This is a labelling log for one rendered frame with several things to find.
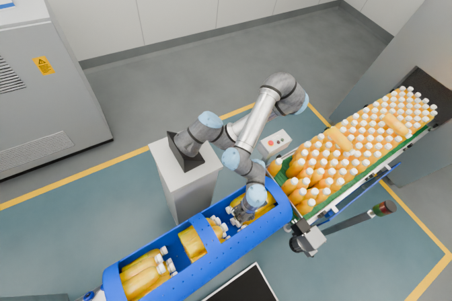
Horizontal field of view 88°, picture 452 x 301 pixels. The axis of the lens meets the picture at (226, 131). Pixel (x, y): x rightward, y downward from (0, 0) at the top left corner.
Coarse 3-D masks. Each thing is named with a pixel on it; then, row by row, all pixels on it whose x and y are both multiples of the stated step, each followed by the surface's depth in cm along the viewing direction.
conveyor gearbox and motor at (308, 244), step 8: (312, 232) 147; (320, 232) 147; (296, 240) 161; (304, 240) 148; (312, 240) 144; (320, 240) 145; (296, 248) 162; (304, 248) 153; (312, 248) 143; (312, 256) 160
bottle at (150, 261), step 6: (150, 258) 105; (156, 258) 106; (138, 264) 103; (144, 264) 103; (150, 264) 103; (156, 264) 105; (126, 270) 102; (132, 270) 101; (138, 270) 101; (120, 276) 100; (126, 276) 99; (132, 276) 100
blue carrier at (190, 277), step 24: (240, 192) 135; (192, 216) 117; (216, 216) 131; (264, 216) 112; (288, 216) 119; (168, 240) 119; (216, 240) 103; (240, 240) 107; (120, 264) 108; (192, 264) 98; (216, 264) 102; (120, 288) 90; (168, 288) 93; (192, 288) 99
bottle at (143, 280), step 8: (144, 272) 97; (152, 272) 97; (160, 272) 99; (128, 280) 96; (136, 280) 95; (144, 280) 95; (152, 280) 96; (128, 288) 93; (136, 288) 93; (144, 288) 95; (128, 296) 92
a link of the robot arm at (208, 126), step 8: (208, 112) 118; (200, 120) 115; (208, 120) 113; (216, 120) 116; (192, 128) 117; (200, 128) 115; (208, 128) 115; (216, 128) 116; (200, 136) 116; (208, 136) 118; (216, 136) 119
